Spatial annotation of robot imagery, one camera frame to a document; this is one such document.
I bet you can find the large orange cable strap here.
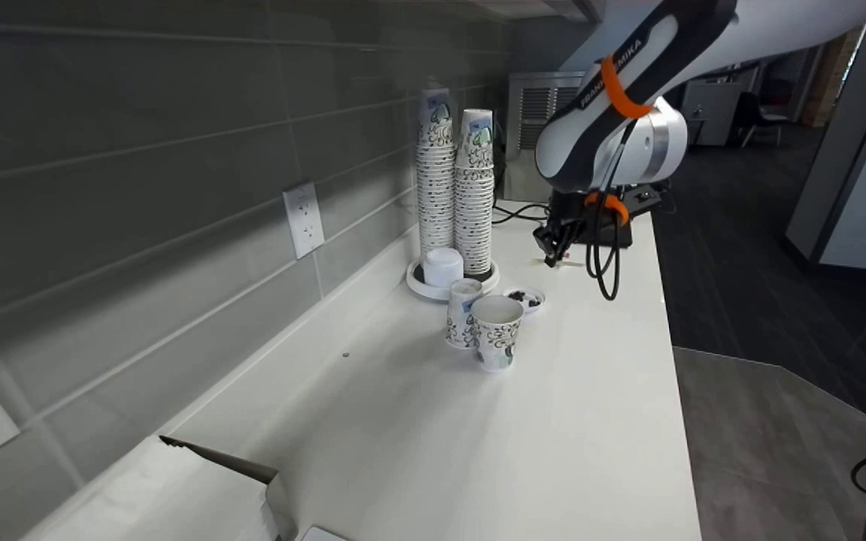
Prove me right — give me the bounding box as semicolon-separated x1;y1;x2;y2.
596;54;660;123

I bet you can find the tall stack of paper cups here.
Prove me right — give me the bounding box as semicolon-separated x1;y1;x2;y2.
453;106;498;279
414;85;459;259

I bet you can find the small orange cable strap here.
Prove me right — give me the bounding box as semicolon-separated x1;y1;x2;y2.
581;190;637;226

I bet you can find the white round cup tray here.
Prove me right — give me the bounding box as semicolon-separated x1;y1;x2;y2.
403;252;504;303

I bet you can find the patterned paper cup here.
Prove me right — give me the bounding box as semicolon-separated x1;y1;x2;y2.
443;279;488;354
466;293;527;375

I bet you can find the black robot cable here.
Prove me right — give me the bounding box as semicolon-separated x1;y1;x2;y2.
581;148;628;303

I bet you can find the white appliance panel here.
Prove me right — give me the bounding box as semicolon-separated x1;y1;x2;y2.
786;14;866;279

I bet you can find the short white lid stack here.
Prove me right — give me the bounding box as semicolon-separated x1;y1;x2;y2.
420;247;466;296

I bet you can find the black power cable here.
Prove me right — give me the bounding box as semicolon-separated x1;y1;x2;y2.
491;198;554;227

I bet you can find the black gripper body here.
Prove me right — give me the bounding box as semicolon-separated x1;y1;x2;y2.
547;187;646;252

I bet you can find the stainless steel appliance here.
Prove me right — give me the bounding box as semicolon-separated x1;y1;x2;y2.
501;67;598;204

